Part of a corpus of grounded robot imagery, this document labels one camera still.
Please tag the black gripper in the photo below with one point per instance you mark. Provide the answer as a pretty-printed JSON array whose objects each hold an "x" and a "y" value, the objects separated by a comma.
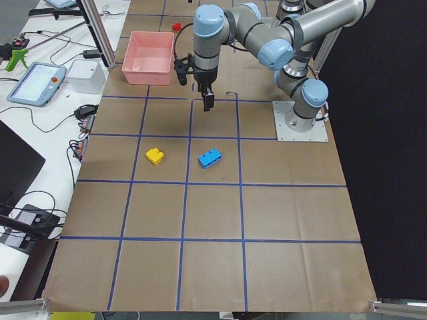
[{"x": 205, "y": 77}]

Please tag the blue toy block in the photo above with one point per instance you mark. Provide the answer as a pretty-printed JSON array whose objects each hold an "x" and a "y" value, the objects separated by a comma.
[{"x": 209, "y": 158}]

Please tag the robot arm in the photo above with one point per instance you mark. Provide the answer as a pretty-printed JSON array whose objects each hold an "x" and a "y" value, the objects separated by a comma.
[
  {"x": 290, "y": 7},
  {"x": 284, "y": 44}
]

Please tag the pink plastic box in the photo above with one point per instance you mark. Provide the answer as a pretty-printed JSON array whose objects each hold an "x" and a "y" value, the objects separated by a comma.
[{"x": 148, "y": 58}]

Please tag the red toy block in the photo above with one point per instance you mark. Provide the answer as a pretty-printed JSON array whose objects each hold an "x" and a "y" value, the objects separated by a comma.
[{"x": 177, "y": 27}]

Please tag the yellow toy block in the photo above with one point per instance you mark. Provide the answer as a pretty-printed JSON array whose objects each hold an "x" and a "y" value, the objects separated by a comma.
[{"x": 154, "y": 155}]

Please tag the black power adapter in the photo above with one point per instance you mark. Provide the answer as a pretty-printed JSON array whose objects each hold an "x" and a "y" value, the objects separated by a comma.
[{"x": 91, "y": 54}]

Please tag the white square device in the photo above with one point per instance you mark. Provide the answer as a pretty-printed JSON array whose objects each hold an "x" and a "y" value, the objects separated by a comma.
[{"x": 86, "y": 76}]

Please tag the teach pendant tablet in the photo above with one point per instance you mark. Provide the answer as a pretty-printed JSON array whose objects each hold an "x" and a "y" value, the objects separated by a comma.
[{"x": 38, "y": 84}]

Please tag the aluminium frame post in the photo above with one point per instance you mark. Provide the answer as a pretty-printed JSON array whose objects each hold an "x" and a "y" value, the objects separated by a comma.
[{"x": 93, "y": 21}]

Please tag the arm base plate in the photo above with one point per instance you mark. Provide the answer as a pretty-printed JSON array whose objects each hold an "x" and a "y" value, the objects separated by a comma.
[{"x": 291, "y": 128}]

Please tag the green handled grabber tool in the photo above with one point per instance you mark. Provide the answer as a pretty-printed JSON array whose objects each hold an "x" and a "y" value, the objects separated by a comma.
[{"x": 17, "y": 55}]

